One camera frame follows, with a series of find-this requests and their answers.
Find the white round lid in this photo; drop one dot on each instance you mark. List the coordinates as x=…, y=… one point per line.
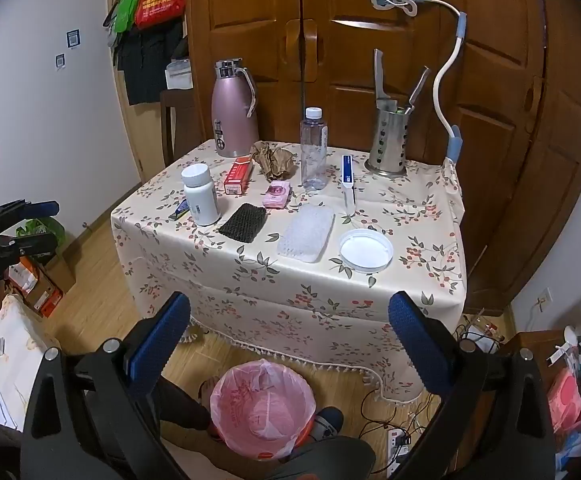
x=365, y=250

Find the small dark wrapper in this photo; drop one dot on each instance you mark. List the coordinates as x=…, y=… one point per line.
x=179, y=210

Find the blue wall sticker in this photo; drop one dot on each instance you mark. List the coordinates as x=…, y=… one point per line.
x=60, y=61
x=73, y=39

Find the kitchen knife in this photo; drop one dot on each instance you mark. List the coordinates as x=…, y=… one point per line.
x=380, y=80

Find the wooden bedside table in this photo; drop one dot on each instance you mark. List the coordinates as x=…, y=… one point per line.
x=535, y=342

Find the white power strip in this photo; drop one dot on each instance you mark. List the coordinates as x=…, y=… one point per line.
x=395, y=447

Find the white hanging bag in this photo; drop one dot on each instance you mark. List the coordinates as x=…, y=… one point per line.
x=178, y=77

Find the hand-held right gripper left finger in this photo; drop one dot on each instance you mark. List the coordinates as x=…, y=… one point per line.
x=158, y=347

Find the perforated metal utensil holder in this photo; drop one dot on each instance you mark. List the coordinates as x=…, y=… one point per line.
x=390, y=140

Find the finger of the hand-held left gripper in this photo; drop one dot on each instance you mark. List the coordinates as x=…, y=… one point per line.
x=40, y=207
x=35, y=245

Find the white pill bottle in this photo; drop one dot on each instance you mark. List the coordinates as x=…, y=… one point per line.
x=200, y=200

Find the pale printed bed sheet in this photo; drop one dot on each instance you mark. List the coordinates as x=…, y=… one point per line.
x=20, y=325

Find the dark hanging clothing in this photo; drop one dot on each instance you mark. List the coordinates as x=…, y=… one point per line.
x=143, y=70

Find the black mesh sponge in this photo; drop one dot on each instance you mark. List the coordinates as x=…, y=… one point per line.
x=243, y=222

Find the pink packets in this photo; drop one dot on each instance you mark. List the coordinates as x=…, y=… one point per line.
x=276, y=195

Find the clear plastic bottle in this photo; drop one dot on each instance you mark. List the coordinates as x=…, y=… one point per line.
x=314, y=155

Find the wooden wardrobe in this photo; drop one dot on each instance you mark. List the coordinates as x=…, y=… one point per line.
x=495, y=110

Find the floral tablecloth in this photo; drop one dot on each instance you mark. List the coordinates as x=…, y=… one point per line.
x=270, y=285

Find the bin with pink bag liner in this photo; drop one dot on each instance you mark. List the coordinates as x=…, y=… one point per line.
x=260, y=410

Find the pink thermos jug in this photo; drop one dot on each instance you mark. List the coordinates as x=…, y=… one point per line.
x=233, y=115

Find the white wall socket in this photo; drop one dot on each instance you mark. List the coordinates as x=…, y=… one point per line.
x=545, y=300

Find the wooden chair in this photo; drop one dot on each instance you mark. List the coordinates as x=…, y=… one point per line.
x=183, y=120

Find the orange cardboard box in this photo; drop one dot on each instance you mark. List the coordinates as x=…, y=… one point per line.
x=40, y=290

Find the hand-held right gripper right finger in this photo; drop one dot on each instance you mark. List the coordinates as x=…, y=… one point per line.
x=418, y=347

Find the white foam sheet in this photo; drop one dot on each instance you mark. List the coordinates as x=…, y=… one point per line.
x=305, y=232

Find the person's right leg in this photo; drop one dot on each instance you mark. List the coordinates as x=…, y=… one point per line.
x=328, y=452

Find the green shopping bag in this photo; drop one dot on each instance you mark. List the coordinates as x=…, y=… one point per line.
x=128, y=7

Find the brown fuzzy object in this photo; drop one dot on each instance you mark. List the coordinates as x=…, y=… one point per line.
x=273, y=162

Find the person's left leg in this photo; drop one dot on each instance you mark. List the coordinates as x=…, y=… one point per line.
x=185, y=405

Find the red carton box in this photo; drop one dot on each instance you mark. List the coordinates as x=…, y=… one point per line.
x=238, y=175

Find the green plastic bag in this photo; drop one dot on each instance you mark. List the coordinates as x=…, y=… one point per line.
x=53, y=226

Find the red shopping bag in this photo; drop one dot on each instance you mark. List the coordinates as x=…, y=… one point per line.
x=160, y=2

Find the pink plastic container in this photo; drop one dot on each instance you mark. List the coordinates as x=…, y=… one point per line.
x=565, y=395

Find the person's leg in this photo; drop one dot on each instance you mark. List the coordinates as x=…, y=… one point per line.
x=328, y=452
x=185, y=405

